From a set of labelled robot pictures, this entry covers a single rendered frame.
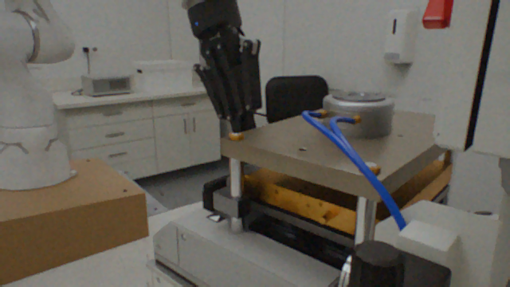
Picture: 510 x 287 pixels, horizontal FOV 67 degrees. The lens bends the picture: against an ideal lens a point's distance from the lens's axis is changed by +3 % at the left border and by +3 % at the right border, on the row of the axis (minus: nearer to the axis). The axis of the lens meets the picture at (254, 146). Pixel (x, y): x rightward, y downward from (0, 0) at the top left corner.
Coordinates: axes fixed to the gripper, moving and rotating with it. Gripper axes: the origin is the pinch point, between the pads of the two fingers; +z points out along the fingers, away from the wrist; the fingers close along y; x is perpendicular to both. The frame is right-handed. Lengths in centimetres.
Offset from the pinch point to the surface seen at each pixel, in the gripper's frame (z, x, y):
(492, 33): -3.8, 15.3, -35.6
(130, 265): 20.0, 5.9, 36.7
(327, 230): 10.0, 10.1, -17.8
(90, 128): -26, -78, 224
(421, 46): -17, -162, 27
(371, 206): 6.6, 12.8, -24.7
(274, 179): 4.5, 9.0, -11.6
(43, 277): 17, 19, 46
